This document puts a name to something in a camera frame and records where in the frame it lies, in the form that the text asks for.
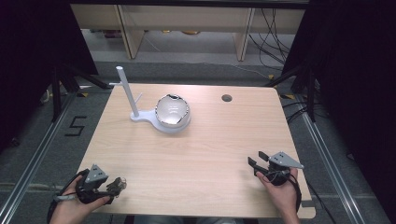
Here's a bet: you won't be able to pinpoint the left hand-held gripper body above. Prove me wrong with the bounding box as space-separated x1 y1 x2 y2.
75 163 110 205

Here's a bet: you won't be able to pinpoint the bundle of black cables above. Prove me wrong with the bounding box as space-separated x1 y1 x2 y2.
247 8 297 71

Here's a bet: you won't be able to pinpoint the black metal stand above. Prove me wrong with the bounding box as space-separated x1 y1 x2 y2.
50 63 114 123
263 65 318 123

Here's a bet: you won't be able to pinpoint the person's left hand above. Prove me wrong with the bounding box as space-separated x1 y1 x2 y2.
49 175 112 224

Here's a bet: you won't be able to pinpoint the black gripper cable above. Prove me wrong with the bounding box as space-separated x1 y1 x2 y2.
262 169 304 214
46 168 91 224

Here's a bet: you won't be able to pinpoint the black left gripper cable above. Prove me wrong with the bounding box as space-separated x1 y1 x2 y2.
46 168 91 224

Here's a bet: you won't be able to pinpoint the white eggshell-shaped bowl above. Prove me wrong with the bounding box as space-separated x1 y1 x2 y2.
154 93 191 128

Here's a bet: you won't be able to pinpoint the person's right hand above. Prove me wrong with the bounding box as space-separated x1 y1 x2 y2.
255 167 303 224

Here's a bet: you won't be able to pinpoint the black floor cables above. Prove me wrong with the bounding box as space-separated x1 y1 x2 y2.
283 100 310 125

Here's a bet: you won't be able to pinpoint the white jewelry stand with pole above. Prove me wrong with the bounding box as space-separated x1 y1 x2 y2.
108 65 191 135

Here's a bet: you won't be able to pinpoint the dark curtain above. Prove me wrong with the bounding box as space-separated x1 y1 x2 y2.
280 0 396 220
0 0 99 152

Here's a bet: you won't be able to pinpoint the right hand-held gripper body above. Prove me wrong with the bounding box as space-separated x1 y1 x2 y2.
255 151 305 187

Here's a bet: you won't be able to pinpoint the light wooden shelf unit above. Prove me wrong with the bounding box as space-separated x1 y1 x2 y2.
70 3 306 63

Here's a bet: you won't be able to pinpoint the aluminium floor rail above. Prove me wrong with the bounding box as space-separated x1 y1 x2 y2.
299 108 366 224
0 92 78 224

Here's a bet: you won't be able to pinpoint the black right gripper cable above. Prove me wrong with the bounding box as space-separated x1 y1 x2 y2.
262 169 304 214

